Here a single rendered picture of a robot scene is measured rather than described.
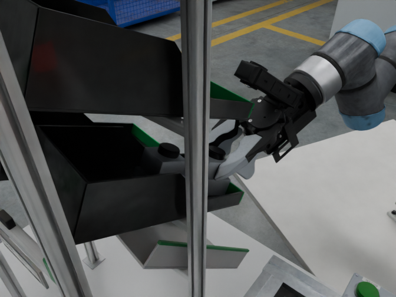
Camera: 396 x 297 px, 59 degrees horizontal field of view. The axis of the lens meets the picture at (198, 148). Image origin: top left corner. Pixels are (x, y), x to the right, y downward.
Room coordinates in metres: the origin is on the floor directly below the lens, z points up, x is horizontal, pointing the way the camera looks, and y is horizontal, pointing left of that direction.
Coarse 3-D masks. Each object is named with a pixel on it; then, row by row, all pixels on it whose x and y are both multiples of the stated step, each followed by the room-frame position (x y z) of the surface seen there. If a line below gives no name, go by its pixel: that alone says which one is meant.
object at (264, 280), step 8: (264, 272) 0.41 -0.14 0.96; (256, 280) 0.39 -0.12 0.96; (264, 280) 0.39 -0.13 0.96; (272, 280) 0.39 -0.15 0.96; (280, 280) 0.39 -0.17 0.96; (256, 288) 0.37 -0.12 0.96; (264, 288) 0.38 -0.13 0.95; (272, 288) 0.37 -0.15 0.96; (248, 296) 0.35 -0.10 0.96; (256, 296) 0.36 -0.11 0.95; (264, 296) 0.35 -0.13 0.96; (272, 296) 0.35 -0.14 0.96
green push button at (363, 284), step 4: (360, 284) 0.37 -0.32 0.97; (364, 284) 0.37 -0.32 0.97; (368, 284) 0.37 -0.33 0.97; (356, 288) 0.37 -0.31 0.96; (360, 288) 0.36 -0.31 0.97; (364, 288) 0.36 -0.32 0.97; (368, 288) 0.36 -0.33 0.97; (372, 288) 0.36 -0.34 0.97; (376, 288) 0.36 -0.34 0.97; (356, 292) 0.36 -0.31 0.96; (360, 292) 0.36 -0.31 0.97; (364, 292) 0.36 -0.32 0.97; (368, 292) 0.36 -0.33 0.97; (372, 292) 0.36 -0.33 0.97; (376, 292) 0.36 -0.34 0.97; (360, 296) 0.35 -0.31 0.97; (364, 296) 0.35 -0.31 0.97; (368, 296) 0.35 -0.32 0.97; (372, 296) 0.35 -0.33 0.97; (376, 296) 0.35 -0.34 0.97
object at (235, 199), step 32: (64, 128) 0.35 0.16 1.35; (96, 128) 0.38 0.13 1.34; (64, 160) 0.27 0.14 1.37; (96, 160) 0.37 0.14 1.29; (128, 160) 0.40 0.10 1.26; (64, 192) 0.26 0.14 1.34; (96, 192) 0.24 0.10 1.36; (128, 192) 0.26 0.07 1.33; (160, 192) 0.29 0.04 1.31; (96, 224) 0.24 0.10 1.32; (128, 224) 0.26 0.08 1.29
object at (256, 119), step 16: (288, 80) 0.52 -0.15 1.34; (304, 80) 0.49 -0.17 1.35; (304, 96) 0.49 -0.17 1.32; (320, 96) 0.48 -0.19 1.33; (256, 112) 0.47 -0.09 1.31; (272, 112) 0.45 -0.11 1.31; (288, 112) 0.47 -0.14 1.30; (304, 112) 0.49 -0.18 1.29; (256, 128) 0.44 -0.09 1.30; (288, 128) 0.45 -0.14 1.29
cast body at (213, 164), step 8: (216, 152) 0.41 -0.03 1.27; (224, 152) 0.42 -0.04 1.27; (216, 160) 0.40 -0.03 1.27; (224, 160) 0.41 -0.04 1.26; (184, 168) 0.41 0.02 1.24; (208, 168) 0.38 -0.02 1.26; (216, 168) 0.39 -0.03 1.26; (208, 176) 0.38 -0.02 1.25; (208, 184) 0.38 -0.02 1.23; (216, 184) 0.39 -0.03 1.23; (224, 184) 0.40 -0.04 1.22; (208, 192) 0.38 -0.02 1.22; (216, 192) 0.39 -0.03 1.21; (224, 192) 0.39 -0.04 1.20
